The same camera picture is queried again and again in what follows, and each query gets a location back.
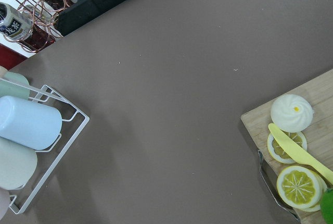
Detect lemon slice near bun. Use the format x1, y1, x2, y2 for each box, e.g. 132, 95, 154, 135
267, 131, 308, 164

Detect white steamed bun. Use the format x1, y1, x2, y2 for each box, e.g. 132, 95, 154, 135
271, 94, 314, 133

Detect light blue cup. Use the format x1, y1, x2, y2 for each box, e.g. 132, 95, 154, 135
1, 96, 62, 150

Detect yellow plastic knife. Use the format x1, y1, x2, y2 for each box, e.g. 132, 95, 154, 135
268, 123, 332, 184

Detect metal tongs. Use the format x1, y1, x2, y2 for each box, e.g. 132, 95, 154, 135
258, 150, 301, 223

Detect bamboo cutting board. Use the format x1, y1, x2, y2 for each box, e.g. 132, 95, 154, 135
240, 70, 332, 223

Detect lemon slice near lime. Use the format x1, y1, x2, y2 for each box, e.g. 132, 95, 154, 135
276, 166, 327, 212

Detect pale green cup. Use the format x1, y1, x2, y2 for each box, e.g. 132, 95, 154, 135
1, 138, 37, 190

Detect tea bottle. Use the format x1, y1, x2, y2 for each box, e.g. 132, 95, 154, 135
1, 3, 33, 41

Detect green lime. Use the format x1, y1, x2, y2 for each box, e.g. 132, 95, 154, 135
320, 188, 333, 224

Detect white wire cup rack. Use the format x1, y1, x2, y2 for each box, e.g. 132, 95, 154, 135
1, 78, 89, 215

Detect copper wire bottle rack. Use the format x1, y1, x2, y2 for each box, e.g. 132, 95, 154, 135
0, 0, 102, 52

